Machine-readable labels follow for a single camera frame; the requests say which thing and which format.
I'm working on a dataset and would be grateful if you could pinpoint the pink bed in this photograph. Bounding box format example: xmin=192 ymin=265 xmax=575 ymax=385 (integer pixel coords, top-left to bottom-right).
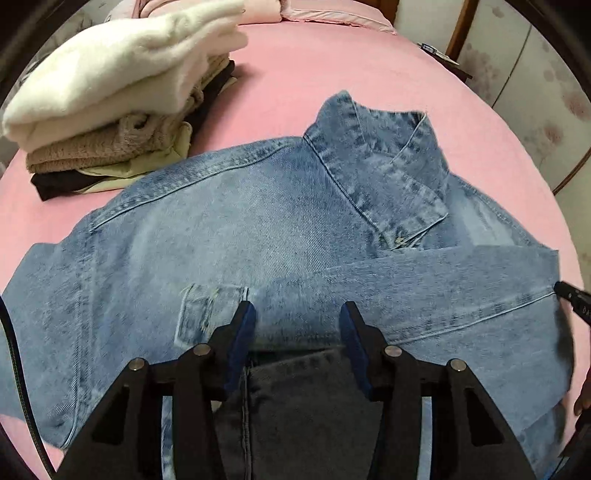
xmin=0 ymin=21 xmax=583 ymax=480

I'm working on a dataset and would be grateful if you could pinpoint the floral sliding-door wardrobe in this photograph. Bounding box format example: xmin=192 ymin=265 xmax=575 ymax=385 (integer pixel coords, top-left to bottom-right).
xmin=445 ymin=0 xmax=591 ymax=195

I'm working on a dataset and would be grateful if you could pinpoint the pale green garment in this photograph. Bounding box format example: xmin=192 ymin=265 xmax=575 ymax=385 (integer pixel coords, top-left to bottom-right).
xmin=76 ymin=122 xmax=192 ymax=192

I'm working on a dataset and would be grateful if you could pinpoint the person's right hand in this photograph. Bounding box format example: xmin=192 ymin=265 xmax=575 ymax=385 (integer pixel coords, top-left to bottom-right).
xmin=573 ymin=368 xmax=591 ymax=417

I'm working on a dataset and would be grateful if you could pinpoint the pale pink printed quilt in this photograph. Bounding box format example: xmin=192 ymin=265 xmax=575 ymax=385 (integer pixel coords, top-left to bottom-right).
xmin=104 ymin=0 xmax=283 ymax=27

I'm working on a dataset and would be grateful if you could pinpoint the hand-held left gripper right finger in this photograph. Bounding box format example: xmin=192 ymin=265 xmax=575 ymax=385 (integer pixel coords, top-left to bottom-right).
xmin=339 ymin=301 xmax=539 ymax=480

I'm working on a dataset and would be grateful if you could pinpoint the black folded garment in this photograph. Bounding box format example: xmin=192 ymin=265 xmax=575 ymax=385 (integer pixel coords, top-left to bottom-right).
xmin=30 ymin=171 xmax=100 ymax=202

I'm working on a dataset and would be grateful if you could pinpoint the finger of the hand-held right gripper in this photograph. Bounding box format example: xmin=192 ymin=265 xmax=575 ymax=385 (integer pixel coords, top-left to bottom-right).
xmin=553 ymin=279 xmax=591 ymax=326

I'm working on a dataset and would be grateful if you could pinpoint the dark folded garment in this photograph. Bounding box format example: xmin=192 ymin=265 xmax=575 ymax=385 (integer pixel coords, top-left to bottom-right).
xmin=185 ymin=58 xmax=237 ymax=121

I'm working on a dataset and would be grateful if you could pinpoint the small clutter on nightstand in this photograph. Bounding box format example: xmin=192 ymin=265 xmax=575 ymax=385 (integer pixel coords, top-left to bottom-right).
xmin=417 ymin=41 xmax=459 ymax=64

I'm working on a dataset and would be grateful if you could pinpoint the beige knit sweater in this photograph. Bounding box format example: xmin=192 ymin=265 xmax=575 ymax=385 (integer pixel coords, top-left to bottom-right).
xmin=25 ymin=113 xmax=185 ymax=174

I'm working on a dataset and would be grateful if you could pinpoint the black cable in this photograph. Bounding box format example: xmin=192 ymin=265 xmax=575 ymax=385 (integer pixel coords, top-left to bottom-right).
xmin=0 ymin=295 xmax=57 ymax=480

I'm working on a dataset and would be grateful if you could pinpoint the stack of folded clothes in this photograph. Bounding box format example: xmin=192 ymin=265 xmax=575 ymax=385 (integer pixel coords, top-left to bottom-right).
xmin=2 ymin=0 xmax=250 ymax=151

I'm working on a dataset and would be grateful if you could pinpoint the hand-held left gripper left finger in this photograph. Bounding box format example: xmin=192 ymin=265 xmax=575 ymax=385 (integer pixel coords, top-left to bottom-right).
xmin=55 ymin=301 xmax=257 ymax=480

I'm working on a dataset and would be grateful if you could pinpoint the blue denim jacket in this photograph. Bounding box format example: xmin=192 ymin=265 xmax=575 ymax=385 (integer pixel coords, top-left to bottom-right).
xmin=0 ymin=91 xmax=575 ymax=480

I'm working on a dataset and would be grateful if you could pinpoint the pink pillow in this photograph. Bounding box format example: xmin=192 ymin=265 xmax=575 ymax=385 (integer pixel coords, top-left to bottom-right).
xmin=279 ymin=0 xmax=399 ymax=36

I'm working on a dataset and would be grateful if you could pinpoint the dark wooden nightstand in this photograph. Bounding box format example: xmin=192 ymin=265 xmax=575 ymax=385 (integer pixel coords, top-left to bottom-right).
xmin=416 ymin=41 xmax=474 ymax=80

